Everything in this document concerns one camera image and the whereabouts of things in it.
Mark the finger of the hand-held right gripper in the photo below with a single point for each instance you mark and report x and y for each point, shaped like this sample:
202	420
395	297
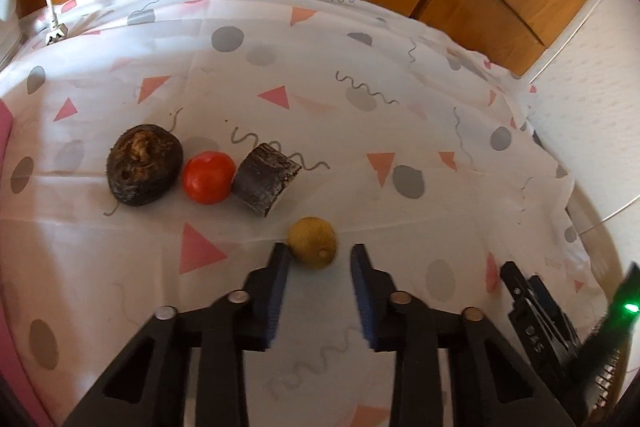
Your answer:
552	307
532	337

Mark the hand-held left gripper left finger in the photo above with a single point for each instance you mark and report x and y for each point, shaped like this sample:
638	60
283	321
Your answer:
277	299

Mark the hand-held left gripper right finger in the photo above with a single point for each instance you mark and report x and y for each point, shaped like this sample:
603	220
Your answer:
360	302

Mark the brown kiwi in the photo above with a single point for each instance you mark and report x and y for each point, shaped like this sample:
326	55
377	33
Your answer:
312	242

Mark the purple sugarcane piece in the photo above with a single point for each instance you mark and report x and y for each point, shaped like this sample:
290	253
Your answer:
262	182

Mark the red tomato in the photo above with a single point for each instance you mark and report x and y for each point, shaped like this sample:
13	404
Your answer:
207	179

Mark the white patterned tablecloth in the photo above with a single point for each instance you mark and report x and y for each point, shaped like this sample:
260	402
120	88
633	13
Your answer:
350	132

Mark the dark brown round root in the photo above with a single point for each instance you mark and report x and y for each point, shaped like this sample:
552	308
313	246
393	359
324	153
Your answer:
142	167

